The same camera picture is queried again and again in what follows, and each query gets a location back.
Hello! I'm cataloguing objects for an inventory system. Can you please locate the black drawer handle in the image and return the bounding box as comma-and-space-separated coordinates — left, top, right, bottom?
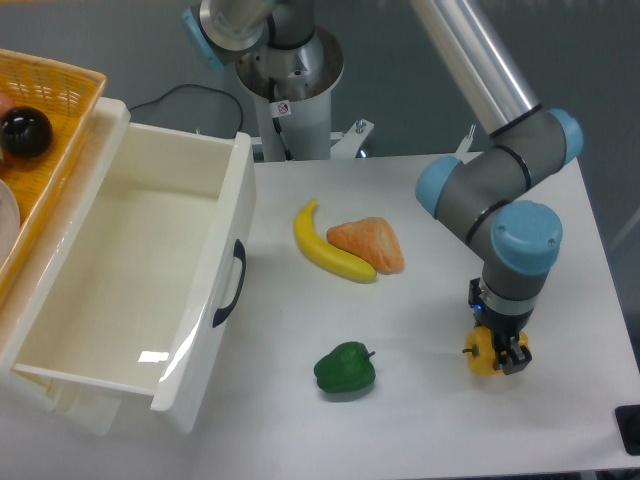
212, 239, 247, 328

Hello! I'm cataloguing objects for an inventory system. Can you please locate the green bell pepper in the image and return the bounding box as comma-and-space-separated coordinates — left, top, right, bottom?
313, 341, 376, 394

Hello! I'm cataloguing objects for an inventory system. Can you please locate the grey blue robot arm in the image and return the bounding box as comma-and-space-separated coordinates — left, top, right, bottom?
182, 1, 583, 375

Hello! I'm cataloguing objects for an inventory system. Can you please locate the orange croissant bread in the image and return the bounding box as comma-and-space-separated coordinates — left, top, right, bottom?
326, 217, 405, 274

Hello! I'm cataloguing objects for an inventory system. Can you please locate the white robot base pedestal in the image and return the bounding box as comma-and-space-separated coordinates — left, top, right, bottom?
236, 27, 344, 162

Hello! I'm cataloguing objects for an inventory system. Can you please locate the orange woven basket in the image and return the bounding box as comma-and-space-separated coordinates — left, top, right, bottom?
1, 49, 107, 294

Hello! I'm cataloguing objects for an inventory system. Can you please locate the yellow banana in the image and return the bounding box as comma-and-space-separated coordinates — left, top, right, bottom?
293, 199, 377, 283

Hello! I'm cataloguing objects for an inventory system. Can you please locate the black cable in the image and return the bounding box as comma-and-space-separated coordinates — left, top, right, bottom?
127, 83, 244, 135

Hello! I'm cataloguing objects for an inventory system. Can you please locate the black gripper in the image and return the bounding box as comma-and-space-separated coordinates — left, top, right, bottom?
468, 278, 533, 375

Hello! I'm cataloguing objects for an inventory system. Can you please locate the white plastic drawer box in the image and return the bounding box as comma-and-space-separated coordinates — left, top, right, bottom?
1, 98, 256, 435

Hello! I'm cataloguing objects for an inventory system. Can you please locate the black corner object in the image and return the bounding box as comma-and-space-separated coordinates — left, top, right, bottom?
614, 405, 640, 456

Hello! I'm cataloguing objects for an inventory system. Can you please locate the yellow bell pepper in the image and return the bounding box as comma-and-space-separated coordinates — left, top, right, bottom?
462, 326, 503, 376

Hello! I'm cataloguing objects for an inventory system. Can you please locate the white metal bracket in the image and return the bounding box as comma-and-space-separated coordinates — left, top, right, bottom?
330, 118, 375, 160

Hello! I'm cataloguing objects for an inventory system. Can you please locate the black shiny ball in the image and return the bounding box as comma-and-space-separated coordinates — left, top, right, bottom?
1, 106, 53, 158

